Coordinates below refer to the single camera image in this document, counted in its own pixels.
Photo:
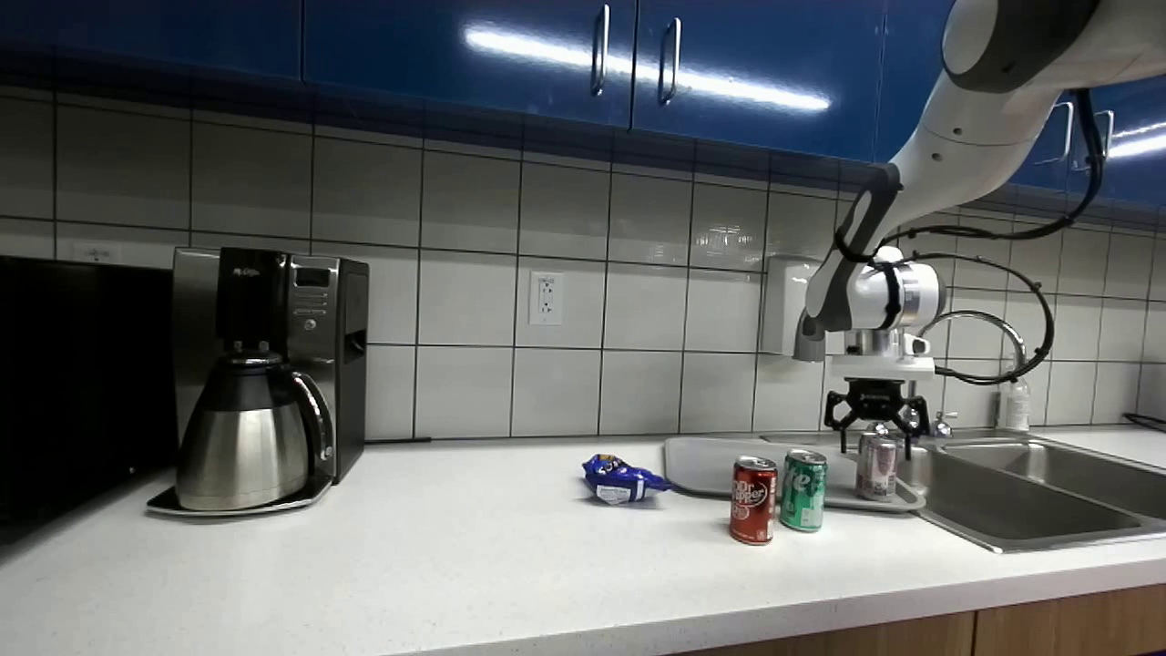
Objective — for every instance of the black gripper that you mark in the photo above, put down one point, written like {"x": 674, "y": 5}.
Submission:
{"x": 884, "y": 402}

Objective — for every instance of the silver pink soda can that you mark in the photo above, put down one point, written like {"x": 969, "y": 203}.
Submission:
{"x": 877, "y": 465}

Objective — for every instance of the green soda can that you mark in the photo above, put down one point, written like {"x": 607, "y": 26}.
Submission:
{"x": 804, "y": 489}

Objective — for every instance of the red soda can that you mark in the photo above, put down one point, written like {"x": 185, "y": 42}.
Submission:
{"x": 753, "y": 501}

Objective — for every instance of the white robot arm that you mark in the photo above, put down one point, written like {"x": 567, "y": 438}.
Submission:
{"x": 1003, "y": 65}

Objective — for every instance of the chrome sink faucet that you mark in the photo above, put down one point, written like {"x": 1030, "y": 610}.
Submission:
{"x": 985, "y": 351}

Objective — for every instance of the clear soap bottle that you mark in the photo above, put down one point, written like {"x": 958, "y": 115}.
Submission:
{"x": 1011, "y": 407}

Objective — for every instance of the white soap dispenser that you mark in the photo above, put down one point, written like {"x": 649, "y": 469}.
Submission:
{"x": 782, "y": 311}

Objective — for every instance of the stainless steel double sink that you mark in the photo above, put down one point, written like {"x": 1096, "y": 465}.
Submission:
{"x": 1030, "y": 492}

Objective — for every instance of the grey plastic tray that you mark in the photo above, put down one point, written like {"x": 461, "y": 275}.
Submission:
{"x": 704, "y": 469}

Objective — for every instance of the blue snack bag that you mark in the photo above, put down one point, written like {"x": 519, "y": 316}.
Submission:
{"x": 613, "y": 477}

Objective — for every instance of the steel coffee maker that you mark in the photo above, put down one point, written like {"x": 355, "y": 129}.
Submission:
{"x": 272, "y": 362}

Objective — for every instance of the black microwave oven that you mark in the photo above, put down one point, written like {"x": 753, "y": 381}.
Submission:
{"x": 83, "y": 382}

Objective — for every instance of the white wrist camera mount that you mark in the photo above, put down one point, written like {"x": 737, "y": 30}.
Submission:
{"x": 884, "y": 367}

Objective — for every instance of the white wall outlet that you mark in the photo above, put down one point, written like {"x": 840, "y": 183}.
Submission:
{"x": 545, "y": 297}

